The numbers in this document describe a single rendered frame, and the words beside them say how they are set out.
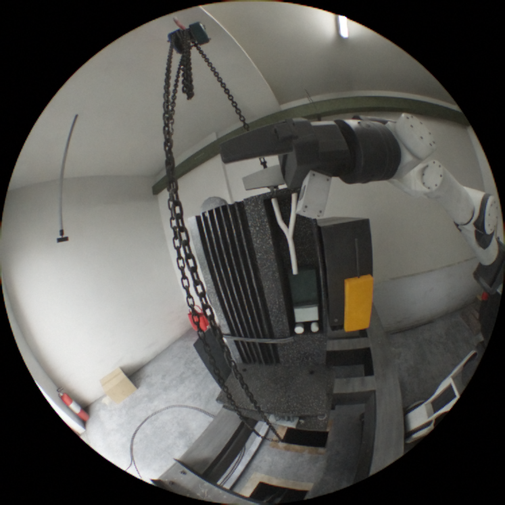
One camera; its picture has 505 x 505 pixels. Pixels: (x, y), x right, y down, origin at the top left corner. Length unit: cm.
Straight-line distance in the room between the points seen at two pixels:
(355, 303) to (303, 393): 42
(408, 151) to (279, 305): 52
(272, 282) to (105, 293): 221
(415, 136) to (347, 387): 98
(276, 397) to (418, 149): 77
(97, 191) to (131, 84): 159
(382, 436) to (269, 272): 91
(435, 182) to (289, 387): 75
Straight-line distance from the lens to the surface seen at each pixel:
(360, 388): 99
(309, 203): 15
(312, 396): 68
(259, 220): 47
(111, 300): 244
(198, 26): 89
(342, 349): 115
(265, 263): 49
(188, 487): 98
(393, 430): 95
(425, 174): 36
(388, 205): 178
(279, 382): 73
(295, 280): 54
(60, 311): 244
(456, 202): 37
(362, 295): 43
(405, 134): 25
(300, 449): 153
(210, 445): 96
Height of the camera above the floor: 152
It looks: 9 degrees down
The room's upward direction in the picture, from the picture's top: 13 degrees counter-clockwise
